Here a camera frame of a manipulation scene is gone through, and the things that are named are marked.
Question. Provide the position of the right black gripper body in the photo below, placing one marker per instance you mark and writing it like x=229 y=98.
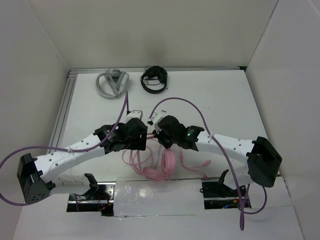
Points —
x=167 y=140

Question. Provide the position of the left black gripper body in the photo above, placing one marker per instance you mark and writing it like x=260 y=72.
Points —
x=138 y=143

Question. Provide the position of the pink headphones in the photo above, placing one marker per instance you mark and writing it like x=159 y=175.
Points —
x=167 y=164

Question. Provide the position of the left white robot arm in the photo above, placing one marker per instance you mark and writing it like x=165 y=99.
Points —
x=41 y=176

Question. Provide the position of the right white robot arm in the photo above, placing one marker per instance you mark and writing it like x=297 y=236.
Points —
x=260 y=160

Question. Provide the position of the grey white headphones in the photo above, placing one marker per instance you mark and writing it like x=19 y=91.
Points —
x=117 y=81

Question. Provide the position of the black headphones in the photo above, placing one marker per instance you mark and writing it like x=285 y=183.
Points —
x=153 y=76

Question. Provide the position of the white taped cover plate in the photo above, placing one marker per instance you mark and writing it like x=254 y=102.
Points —
x=158 y=198

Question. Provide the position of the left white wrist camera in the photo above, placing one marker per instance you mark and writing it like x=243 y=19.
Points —
x=134 y=114

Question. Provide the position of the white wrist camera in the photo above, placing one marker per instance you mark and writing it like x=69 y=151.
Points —
x=134 y=114
x=154 y=121

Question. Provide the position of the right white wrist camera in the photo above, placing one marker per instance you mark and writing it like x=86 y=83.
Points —
x=154 y=121

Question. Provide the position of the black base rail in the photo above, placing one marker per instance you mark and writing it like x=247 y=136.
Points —
x=216 y=196

